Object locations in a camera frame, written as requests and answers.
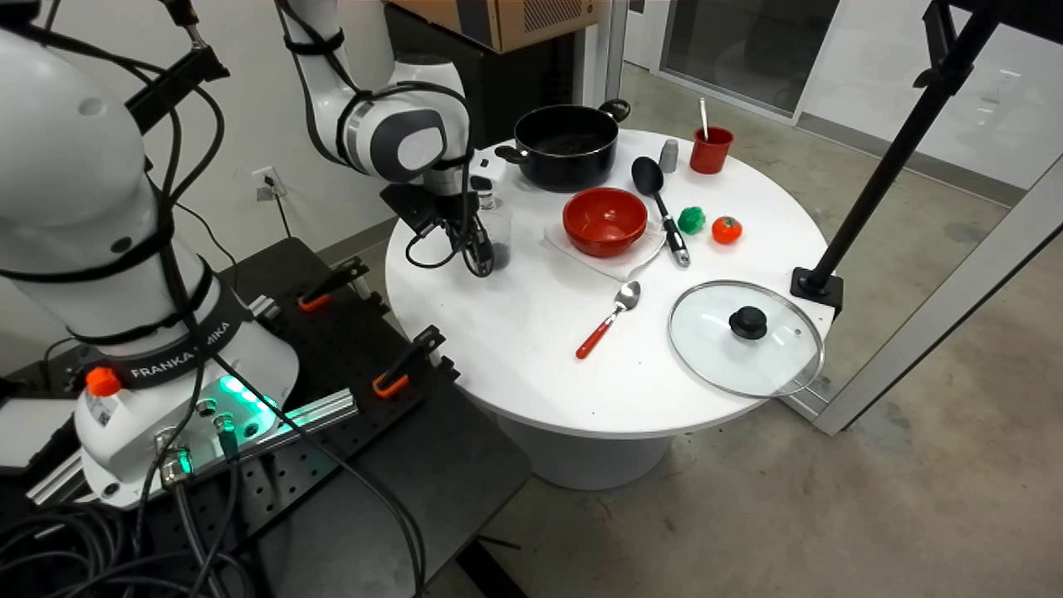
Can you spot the grey shaker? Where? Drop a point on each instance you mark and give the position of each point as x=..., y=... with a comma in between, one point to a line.
x=669, y=158

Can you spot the black ladle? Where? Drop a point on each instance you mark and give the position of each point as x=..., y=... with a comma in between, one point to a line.
x=649, y=174

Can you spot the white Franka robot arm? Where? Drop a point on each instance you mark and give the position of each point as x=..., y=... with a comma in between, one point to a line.
x=69, y=199

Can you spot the white pill bottle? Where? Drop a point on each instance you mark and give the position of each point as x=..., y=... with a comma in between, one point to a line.
x=486, y=199

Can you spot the orange round knob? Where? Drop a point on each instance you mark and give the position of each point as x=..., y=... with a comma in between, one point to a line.
x=105, y=382

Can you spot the glass pot lid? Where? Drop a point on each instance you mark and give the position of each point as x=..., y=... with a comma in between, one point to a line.
x=720, y=354

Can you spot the aluminium partition frame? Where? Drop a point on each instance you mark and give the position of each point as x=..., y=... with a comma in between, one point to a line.
x=941, y=304

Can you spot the black tripod stand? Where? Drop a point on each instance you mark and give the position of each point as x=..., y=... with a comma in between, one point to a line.
x=886, y=168

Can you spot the black cabinet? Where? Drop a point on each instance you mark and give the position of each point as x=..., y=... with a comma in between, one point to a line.
x=518, y=76

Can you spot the aluminium rail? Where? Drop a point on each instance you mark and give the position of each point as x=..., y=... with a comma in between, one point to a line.
x=311, y=415

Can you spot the black cooking pot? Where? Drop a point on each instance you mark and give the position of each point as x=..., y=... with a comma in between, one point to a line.
x=566, y=143

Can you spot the black perforated mounting table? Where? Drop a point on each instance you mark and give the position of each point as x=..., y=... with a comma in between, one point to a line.
x=444, y=476

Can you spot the red mug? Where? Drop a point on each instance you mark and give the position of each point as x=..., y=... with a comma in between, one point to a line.
x=711, y=154

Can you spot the red bowl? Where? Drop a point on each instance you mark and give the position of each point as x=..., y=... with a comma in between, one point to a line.
x=607, y=220

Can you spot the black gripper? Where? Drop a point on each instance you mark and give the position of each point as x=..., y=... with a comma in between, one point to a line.
x=432, y=205

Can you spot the white utensil in mug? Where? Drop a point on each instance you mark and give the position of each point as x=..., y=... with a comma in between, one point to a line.
x=703, y=116

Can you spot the white napkin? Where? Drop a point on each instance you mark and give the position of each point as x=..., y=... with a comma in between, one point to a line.
x=638, y=264

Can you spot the white wall outlet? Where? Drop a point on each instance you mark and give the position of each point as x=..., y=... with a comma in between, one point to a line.
x=268, y=182

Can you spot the green toy vegetable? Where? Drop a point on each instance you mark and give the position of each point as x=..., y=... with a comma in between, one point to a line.
x=692, y=220

